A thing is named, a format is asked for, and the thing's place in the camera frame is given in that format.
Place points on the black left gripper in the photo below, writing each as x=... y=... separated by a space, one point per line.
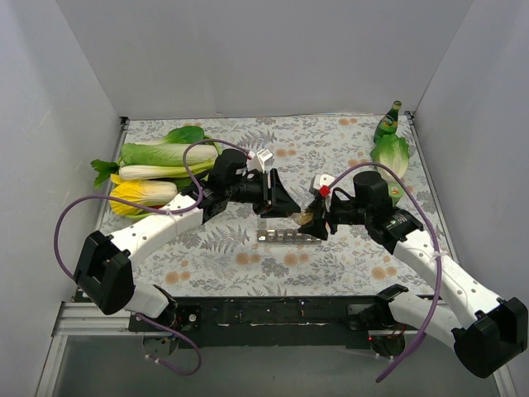
x=266 y=191

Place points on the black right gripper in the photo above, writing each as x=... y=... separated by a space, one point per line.
x=327 y=212

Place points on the clear pill bottle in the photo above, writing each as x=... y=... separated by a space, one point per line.
x=303 y=218

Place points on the clear weekly pill organizer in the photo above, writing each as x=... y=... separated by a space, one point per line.
x=285 y=237

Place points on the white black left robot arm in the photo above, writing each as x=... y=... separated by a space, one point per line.
x=105 y=268

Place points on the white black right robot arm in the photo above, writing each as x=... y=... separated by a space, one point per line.
x=484 y=330

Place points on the toy lettuce head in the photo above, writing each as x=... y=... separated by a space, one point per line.
x=392 y=151

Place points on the green glass bottle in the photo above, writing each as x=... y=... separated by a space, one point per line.
x=389 y=123

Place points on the toy bok choy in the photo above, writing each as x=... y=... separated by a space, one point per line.
x=181 y=135

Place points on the toy green napa cabbage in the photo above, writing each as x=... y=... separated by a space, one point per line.
x=170 y=155

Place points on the toy yellow napa cabbage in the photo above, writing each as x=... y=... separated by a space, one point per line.
x=144 y=192

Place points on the toy white celery stalk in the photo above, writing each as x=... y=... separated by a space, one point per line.
x=107 y=170

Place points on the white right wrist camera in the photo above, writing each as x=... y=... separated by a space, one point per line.
x=320 y=185

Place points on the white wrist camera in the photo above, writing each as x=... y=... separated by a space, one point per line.
x=320 y=185
x=260 y=160

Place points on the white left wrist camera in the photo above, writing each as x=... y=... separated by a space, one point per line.
x=260 y=160

